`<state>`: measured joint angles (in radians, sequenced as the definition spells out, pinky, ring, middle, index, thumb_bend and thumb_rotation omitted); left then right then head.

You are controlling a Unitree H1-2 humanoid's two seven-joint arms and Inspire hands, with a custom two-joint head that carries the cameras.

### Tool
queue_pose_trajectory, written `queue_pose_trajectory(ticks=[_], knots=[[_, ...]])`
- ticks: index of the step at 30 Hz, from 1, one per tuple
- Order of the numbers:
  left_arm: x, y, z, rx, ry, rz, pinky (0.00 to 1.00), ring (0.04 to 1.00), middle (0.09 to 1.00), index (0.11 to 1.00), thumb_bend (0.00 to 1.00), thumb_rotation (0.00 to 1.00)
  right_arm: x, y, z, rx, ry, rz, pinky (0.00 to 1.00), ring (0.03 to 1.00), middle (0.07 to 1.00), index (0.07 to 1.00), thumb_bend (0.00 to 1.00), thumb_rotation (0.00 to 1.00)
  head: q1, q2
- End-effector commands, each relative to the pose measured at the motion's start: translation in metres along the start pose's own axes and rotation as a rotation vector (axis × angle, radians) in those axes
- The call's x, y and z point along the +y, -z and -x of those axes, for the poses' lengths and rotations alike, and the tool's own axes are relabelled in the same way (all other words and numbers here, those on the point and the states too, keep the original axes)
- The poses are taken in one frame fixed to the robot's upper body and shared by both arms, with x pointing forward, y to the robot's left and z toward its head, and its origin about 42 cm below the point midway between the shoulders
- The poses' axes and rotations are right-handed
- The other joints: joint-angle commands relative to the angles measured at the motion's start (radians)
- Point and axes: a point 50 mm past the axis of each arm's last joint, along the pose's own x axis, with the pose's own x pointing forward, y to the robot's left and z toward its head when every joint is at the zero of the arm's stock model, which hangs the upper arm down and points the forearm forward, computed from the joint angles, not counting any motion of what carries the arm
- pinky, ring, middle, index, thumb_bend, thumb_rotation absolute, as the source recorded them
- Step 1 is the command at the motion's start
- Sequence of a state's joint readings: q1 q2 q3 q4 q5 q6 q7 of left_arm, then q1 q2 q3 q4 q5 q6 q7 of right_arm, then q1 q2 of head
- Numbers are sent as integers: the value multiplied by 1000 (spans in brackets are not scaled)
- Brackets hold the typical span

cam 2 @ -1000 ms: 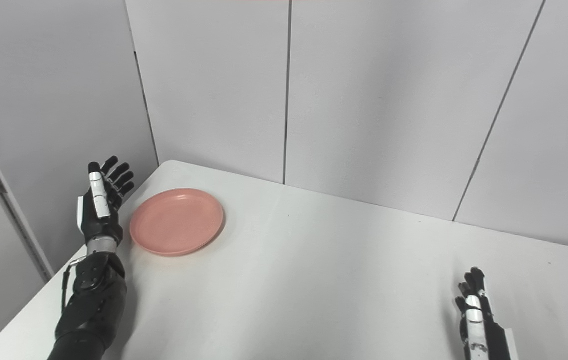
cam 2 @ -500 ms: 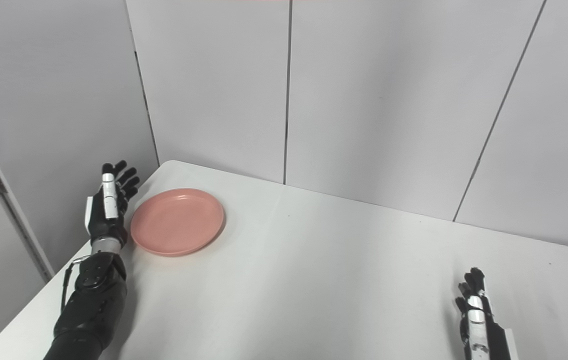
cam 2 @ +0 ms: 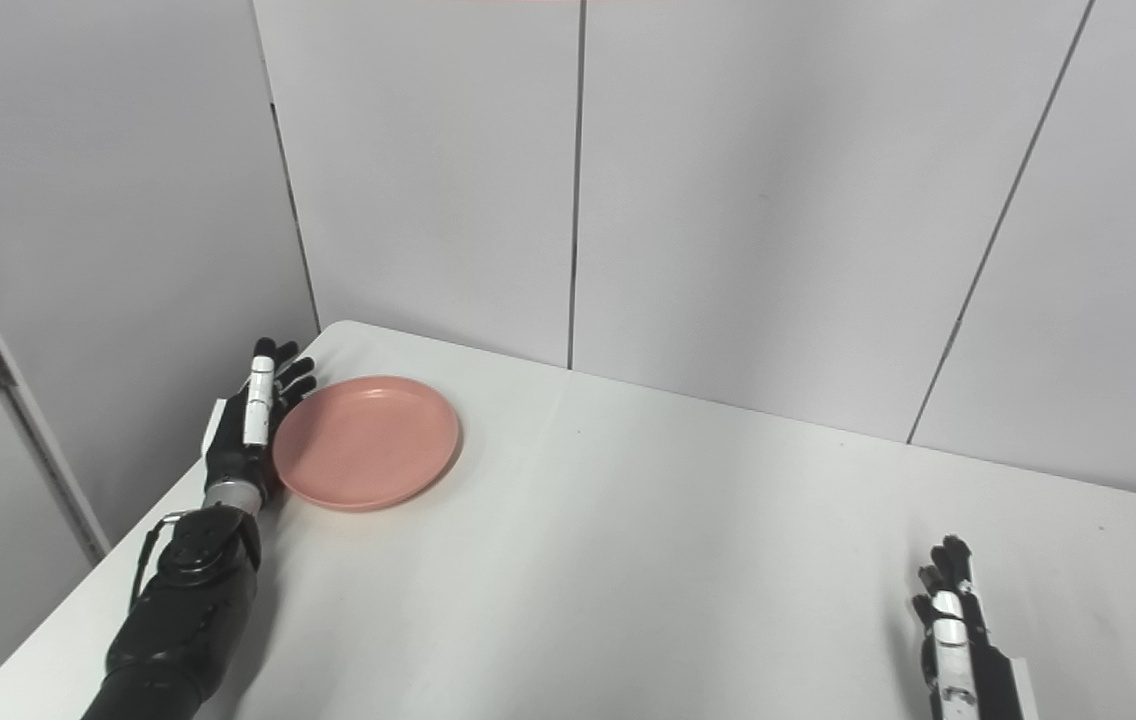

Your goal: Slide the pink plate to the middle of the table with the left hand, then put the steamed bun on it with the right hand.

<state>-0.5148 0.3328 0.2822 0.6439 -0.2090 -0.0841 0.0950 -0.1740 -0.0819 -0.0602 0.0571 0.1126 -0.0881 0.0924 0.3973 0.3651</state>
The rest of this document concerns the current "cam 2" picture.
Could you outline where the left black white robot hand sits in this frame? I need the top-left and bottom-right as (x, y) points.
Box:
(204, 338), (317, 498)

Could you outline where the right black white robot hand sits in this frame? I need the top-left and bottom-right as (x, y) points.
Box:
(912, 536), (1040, 720)

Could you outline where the pink round plate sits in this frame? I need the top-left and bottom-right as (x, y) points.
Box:
(272, 376), (461, 513)

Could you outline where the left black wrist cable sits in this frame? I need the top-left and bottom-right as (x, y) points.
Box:
(128, 511), (191, 613)

